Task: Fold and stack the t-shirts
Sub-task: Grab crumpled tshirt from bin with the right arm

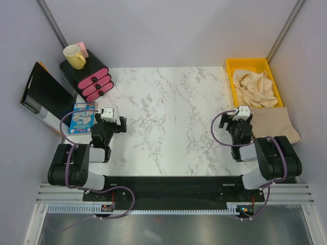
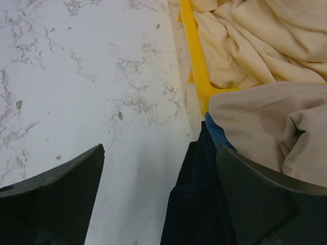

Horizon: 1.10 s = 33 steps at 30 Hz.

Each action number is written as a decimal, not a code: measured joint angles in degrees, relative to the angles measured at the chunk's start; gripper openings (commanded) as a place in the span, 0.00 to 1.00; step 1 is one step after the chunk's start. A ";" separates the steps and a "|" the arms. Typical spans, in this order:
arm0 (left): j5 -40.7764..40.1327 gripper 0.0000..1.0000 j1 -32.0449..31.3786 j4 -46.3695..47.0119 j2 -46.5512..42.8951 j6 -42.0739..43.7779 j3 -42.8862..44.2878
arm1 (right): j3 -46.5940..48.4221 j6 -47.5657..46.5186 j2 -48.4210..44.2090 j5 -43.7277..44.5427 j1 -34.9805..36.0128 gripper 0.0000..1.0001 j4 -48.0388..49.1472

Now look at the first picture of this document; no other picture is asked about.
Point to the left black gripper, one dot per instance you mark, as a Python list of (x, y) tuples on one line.
[(122, 120)]

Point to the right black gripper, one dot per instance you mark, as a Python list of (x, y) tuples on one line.
[(225, 119)]

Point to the cream yellow t shirt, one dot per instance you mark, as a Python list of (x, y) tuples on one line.
[(253, 89)]

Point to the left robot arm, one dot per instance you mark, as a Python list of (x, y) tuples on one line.
[(70, 165)]

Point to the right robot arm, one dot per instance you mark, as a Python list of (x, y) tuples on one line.
[(276, 157)]

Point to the blue picture book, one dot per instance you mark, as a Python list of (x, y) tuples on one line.
[(83, 118)]

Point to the folded beige t shirt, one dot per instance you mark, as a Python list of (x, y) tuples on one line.
[(273, 122)]

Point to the black pink drawer unit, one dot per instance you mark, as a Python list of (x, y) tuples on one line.
[(90, 82)]

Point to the yellow plastic bin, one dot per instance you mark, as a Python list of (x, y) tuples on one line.
[(257, 65)]

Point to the black cardboard box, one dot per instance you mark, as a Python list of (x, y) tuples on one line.
[(48, 100)]

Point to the yellow ceramic mug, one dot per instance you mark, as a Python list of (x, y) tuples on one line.
[(74, 56)]

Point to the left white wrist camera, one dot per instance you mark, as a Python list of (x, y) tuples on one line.
[(106, 114)]

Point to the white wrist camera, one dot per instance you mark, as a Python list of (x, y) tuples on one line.
[(242, 111), (106, 114)]

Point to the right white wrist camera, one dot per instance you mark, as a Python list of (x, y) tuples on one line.
[(242, 111)]

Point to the right white cable duct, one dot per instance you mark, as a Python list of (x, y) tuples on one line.
[(248, 208)]

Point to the white cable duct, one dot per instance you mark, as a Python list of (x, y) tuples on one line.
[(96, 208), (248, 208)]

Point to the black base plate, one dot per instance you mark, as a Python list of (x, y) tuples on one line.
[(175, 193)]

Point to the aluminium frame rail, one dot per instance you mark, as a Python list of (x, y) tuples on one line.
[(280, 194)]

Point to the left white cable duct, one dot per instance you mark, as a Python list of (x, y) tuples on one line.
[(96, 208)]

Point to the right corner aluminium post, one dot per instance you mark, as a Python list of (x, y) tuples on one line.
[(286, 27)]

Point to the corner aluminium post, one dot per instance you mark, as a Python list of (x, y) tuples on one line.
[(286, 27), (52, 22)]

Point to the left corner aluminium post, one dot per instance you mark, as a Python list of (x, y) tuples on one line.
[(52, 22)]

